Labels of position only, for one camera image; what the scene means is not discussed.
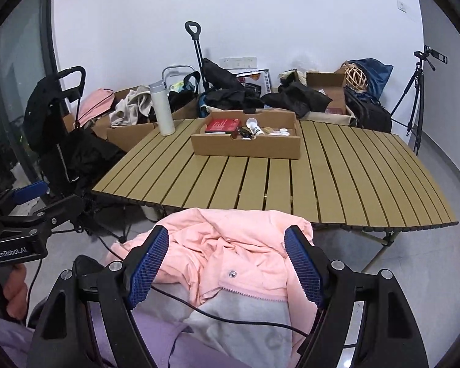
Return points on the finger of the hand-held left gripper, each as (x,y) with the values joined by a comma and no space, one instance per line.
(57,209)
(30,192)

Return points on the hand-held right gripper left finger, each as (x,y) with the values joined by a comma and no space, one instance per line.
(149,266)

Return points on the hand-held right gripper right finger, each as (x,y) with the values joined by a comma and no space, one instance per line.
(304,266)

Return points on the white round lid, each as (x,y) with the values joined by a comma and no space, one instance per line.
(280,133)

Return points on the black round object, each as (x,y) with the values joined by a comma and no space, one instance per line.
(242,134)

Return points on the white plastic bottle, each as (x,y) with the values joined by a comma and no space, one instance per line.
(254,125)

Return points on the person's left forearm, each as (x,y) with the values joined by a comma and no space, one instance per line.
(5,339)

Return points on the person's left hand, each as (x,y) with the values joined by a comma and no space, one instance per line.
(16,295)

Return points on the black clothing heap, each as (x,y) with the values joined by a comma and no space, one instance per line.
(96,153)

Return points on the light purple garment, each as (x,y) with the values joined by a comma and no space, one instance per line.
(161,339)

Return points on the pink jacket with grey lining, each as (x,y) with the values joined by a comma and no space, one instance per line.
(234,245)

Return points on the black folding cart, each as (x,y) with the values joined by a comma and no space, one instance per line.
(42,115)

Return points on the cardboard box with beige clothes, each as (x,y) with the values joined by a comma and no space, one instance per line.
(128,138)

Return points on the pink bag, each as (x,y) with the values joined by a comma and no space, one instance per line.
(97,103)

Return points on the beige clothes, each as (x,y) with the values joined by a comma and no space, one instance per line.
(132,107)

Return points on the glass door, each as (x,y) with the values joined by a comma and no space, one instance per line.
(19,65)

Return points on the cardboard box with pink bag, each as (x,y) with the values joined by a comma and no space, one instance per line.
(122,94)

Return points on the white thermos bottle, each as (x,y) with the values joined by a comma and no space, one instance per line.
(163,111)

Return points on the beige cloth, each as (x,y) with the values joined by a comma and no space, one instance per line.
(329,119)

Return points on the red book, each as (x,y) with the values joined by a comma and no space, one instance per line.
(222,125)

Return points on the black suitcase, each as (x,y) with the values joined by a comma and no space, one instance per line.
(372,115)

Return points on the black jacket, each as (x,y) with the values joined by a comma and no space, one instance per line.
(297,97)

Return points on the cardboard box with red label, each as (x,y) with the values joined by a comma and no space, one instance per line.
(331,96)

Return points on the green and blue bag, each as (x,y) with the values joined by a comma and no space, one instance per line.
(184,84)

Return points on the black clothes pile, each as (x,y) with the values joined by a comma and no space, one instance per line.
(230,92)

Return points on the printed product box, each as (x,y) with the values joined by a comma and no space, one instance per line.
(258,80)

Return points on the woven basket helmet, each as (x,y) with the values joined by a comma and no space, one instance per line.
(356,77)

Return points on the dark blue bag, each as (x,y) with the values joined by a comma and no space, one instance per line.
(377,74)

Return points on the black tripod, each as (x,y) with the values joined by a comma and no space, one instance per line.
(416,92)

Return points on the white metal frame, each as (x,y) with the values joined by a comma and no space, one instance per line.
(176,71)

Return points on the white wall power strip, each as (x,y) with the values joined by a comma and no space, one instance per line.
(237,62)

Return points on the white wall socket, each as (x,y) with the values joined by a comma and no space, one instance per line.
(401,6)

